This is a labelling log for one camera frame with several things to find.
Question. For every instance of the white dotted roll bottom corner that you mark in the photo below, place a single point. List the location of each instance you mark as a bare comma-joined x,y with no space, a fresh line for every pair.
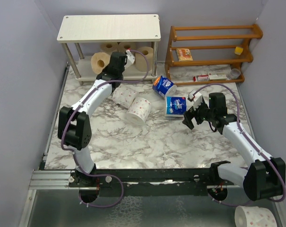
254,217

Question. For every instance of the yellow cap jar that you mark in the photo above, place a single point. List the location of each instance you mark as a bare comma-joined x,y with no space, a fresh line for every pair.
238,50

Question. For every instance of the white green box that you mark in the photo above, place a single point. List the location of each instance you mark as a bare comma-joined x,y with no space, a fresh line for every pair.
219,76

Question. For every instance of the white two-tier shelf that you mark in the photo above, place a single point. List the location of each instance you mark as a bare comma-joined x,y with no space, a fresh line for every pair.
132,28

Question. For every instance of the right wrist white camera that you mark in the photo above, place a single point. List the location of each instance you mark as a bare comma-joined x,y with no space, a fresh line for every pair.
194,99

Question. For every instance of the white red-dotted roll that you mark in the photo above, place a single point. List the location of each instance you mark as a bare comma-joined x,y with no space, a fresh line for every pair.
124,96
139,111

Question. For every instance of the orange patterned booklet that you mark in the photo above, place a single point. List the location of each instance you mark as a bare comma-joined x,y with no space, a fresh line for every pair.
184,54

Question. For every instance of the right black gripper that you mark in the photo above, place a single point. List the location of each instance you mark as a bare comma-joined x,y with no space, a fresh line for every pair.
191,113

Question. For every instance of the white red-dotted roll front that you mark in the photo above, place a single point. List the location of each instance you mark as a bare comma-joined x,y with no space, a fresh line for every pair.
139,111

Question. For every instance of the brown wooden rack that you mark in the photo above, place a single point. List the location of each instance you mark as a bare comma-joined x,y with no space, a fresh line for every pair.
245,56

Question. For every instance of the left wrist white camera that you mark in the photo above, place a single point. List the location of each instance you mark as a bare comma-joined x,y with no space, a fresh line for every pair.
130,58

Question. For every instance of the blue roll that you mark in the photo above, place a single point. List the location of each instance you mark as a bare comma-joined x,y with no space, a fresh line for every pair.
175,106
164,86

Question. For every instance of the aluminium rail frame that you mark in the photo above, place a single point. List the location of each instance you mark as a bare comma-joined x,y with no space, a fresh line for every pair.
49,180

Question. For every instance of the brown paper roll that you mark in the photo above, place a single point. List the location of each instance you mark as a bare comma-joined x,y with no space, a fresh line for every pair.
109,48
124,46
141,61
99,61

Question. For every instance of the red white box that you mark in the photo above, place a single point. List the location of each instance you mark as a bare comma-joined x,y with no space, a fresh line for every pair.
201,78

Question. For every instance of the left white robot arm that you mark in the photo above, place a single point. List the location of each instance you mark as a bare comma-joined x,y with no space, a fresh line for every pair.
74,129

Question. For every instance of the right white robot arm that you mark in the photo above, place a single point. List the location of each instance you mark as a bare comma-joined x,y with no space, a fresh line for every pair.
264,177

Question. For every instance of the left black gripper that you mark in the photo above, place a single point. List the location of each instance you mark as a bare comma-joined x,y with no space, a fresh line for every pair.
124,67

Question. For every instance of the wrist white camera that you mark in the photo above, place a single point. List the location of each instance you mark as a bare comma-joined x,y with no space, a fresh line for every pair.
194,99
130,58

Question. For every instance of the black base crossbar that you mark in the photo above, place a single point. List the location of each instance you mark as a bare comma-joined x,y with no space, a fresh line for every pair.
146,182

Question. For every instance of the white red-dotted roll rear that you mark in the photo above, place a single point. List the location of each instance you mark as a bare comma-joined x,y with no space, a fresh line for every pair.
124,96

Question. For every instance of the clear plastic cup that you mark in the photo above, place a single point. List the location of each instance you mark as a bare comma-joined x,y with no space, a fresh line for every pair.
234,74

